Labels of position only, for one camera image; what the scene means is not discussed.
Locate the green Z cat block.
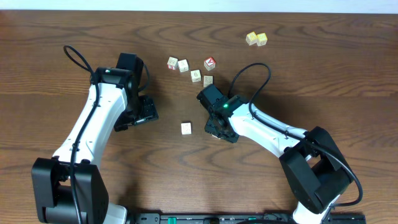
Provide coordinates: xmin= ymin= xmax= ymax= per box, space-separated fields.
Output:
xmin=181 ymin=123 xmax=192 ymax=135

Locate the yellow K block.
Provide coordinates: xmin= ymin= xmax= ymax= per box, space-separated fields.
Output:
xmin=246 ymin=32 xmax=258 ymax=45

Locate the yellow M airplane block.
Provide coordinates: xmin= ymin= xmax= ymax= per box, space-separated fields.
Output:
xmin=257 ymin=33 xmax=268 ymax=47

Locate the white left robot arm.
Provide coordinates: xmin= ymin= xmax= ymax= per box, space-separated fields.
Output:
xmin=31 ymin=53 xmax=159 ymax=223

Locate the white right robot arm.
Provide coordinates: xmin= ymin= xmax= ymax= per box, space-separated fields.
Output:
xmin=197 ymin=84 xmax=354 ymax=223

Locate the cream block with brown print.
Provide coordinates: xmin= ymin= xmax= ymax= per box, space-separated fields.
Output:
xmin=203 ymin=75 xmax=213 ymax=88

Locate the cream block animal print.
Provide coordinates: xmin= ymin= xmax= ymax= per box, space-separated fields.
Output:
xmin=190 ymin=70 xmax=201 ymax=83

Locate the cream block red side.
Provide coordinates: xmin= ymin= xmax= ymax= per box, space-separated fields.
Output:
xmin=167 ymin=57 xmax=178 ymax=70

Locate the red A block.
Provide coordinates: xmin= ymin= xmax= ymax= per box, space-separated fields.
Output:
xmin=204 ymin=57 xmax=216 ymax=71

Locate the cream block letter print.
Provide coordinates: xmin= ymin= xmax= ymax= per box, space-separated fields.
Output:
xmin=177 ymin=59 xmax=189 ymax=72

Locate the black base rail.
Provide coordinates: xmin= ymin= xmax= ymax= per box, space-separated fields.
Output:
xmin=126 ymin=213 xmax=366 ymax=224

